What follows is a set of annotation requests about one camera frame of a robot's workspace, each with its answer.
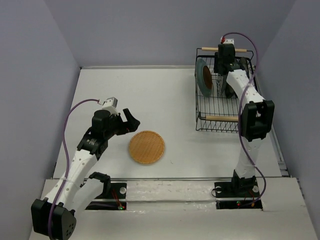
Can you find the teal plate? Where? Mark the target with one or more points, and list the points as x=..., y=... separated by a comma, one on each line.
x=204, y=78

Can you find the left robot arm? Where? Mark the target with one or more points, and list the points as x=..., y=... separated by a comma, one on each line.
x=55, y=215

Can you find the blue floral plate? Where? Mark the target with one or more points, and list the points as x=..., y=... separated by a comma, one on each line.
x=221, y=84

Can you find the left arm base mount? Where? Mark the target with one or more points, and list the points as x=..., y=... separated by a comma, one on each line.
x=112, y=200

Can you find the black wire dish rack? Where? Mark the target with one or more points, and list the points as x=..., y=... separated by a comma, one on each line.
x=217, y=113

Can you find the large black striped plate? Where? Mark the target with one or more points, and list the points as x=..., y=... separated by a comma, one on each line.
x=244, y=64

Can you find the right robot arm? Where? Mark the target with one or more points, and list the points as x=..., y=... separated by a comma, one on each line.
x=255, y=116

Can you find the small black striped plate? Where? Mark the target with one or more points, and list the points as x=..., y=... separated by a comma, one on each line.
x=230, y=91

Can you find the woven bamboo plate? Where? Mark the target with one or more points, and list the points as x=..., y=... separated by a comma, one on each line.
x=146, y=147

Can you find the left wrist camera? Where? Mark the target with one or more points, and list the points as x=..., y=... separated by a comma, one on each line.
x=110, y=104

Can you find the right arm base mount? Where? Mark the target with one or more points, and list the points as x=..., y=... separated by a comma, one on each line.
x=237, y=197

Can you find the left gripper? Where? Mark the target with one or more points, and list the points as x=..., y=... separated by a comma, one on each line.
x=132, y=123

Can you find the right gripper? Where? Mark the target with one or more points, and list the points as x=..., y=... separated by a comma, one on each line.
x=217, y=60

